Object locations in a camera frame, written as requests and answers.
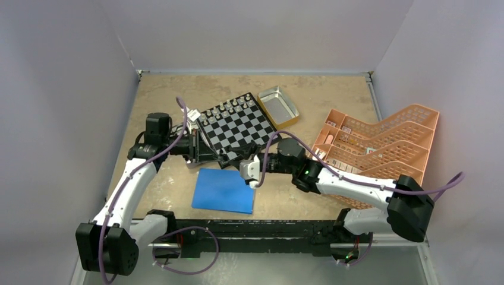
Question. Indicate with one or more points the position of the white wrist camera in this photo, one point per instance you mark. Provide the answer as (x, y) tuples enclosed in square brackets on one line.
[(250, 171), (193, 116)]

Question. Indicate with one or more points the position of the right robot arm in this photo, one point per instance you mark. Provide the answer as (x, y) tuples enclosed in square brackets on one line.
[(397, 206)]

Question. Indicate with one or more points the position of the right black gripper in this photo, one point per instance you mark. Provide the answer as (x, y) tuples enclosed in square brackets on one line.
[(251, 149)]

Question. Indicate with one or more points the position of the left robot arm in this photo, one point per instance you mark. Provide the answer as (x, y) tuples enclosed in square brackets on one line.
[(110, 243)]

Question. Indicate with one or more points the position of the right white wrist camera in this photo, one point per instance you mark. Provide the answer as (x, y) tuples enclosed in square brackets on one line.
[(250, 171)]

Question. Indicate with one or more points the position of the gold rectangular metal tin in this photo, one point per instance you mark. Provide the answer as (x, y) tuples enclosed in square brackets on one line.
[(279, 107)]

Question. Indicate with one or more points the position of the pink eraser in organizer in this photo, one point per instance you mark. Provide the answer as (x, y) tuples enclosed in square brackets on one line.
[(329, 139)]

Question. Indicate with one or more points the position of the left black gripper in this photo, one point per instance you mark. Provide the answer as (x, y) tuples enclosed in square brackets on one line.
[(198, 151)]

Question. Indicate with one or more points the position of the black and silver chessboard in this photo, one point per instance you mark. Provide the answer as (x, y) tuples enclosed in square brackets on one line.
[(256, 127)]

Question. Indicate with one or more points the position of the white chess piece row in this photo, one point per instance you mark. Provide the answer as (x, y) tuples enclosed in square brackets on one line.
[(230, 109)]

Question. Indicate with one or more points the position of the blue folder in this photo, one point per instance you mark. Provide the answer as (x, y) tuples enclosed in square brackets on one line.
[(222, 190)]

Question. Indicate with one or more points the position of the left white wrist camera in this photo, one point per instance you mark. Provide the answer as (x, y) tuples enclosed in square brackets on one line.
[(193, 116)]

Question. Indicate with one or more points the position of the orange plastic tiered organizer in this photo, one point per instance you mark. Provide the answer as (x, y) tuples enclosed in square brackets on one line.
[(397, 145)]

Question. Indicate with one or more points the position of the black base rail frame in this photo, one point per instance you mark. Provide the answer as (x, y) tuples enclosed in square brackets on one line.
[(319, 238)]

